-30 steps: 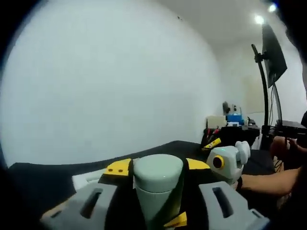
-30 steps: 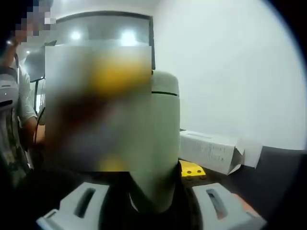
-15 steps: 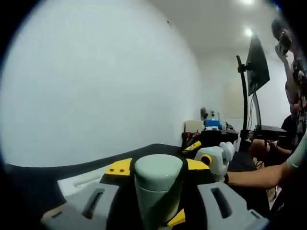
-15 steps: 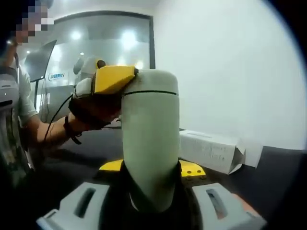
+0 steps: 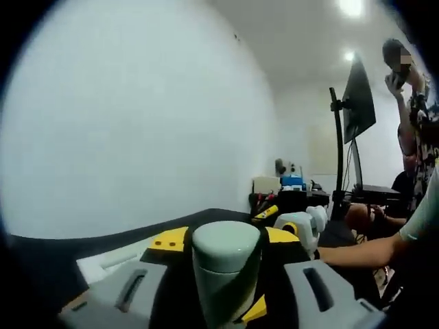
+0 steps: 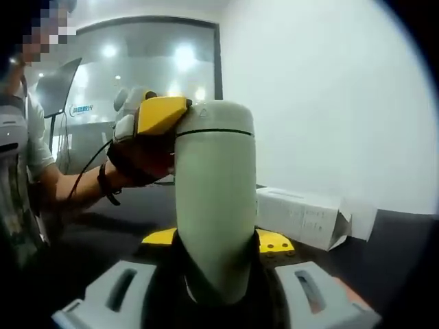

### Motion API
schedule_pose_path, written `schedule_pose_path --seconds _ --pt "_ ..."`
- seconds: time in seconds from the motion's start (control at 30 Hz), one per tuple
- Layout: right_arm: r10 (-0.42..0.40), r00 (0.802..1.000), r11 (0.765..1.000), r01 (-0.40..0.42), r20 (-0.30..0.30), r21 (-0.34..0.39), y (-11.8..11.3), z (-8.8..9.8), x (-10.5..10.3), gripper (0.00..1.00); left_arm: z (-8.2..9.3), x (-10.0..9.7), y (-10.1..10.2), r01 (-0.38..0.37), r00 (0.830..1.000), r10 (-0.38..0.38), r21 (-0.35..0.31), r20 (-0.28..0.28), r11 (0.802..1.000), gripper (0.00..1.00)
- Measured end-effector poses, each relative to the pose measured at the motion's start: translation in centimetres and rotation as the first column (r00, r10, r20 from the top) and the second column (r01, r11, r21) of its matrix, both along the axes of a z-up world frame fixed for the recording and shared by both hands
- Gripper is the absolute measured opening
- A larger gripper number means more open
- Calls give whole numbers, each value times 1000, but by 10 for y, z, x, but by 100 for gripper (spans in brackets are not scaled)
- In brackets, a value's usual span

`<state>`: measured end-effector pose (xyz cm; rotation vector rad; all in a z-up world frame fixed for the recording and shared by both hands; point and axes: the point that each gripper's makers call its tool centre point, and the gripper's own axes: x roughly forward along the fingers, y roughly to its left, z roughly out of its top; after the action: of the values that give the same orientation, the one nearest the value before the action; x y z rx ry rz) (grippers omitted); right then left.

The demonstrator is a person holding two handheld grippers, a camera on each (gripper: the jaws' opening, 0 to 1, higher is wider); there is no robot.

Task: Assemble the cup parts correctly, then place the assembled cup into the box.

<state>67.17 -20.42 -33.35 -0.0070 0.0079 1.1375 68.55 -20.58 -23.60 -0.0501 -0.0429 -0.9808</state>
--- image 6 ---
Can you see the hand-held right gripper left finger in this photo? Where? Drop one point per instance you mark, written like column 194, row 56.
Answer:
column 103, row 298

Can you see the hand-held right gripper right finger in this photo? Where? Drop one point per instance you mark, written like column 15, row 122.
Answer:
column 329, row 301

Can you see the person's left hand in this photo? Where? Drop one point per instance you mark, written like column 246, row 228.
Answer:
column 140, row 161

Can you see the white cardboard box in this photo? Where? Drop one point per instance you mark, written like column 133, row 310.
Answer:
column 302, row 216

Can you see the black wristband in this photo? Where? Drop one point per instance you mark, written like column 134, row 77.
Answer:
column 108, row 185

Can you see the black monitor screen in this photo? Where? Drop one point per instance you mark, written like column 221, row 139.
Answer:
column 56, row 89

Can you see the pale green cup body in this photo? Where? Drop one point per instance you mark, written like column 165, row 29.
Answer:
column 216, row 205

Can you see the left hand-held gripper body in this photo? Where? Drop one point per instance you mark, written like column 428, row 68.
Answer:
column 128, row 109

